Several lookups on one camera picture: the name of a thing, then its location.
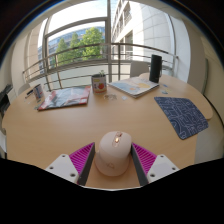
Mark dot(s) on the metal balcony railing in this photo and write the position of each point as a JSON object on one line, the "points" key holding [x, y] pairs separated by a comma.
{"points": [[83, 46]]}

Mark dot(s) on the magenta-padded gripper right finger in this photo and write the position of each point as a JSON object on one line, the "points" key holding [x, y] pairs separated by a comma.
{"points": [[161, 166]]}

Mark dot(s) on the small flat sticker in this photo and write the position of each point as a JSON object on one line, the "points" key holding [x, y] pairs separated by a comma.
{"points": [[110, 97], [124, 98], [164, 92], [165, 85]]}

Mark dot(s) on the tin can with plant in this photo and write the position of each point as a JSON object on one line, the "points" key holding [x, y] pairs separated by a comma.
{"points": [[99, 85]]}

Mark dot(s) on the small printed mug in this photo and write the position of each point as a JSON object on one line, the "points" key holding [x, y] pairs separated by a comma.
{"points": [[38, 91]]}

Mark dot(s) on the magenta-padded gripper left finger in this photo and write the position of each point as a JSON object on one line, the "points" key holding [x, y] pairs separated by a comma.
{"points": [[63, 166]]}

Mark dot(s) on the blue patterned mouse pad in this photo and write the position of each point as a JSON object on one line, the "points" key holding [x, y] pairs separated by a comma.
{"points": [[181, 116]]}

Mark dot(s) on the red magazine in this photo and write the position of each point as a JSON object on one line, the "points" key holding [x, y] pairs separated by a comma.
{"points": [[66, 96]]}

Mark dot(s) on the white chair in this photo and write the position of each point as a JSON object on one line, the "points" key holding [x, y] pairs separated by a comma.
{"points": [[138, 69]]}

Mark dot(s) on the black cylindrical bottle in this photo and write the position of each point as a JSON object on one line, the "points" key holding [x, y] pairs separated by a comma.
{"points": [[155, 68]]}

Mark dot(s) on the white computer mouse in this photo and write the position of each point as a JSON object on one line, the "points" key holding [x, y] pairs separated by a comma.
{"points": [[113, 153]]}

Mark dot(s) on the open light picture book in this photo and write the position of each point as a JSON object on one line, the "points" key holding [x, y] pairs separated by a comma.
{"points": [[135, 86]]}

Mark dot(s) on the black chair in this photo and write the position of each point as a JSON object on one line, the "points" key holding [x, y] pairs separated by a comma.
{"points": [[5, 98]]}

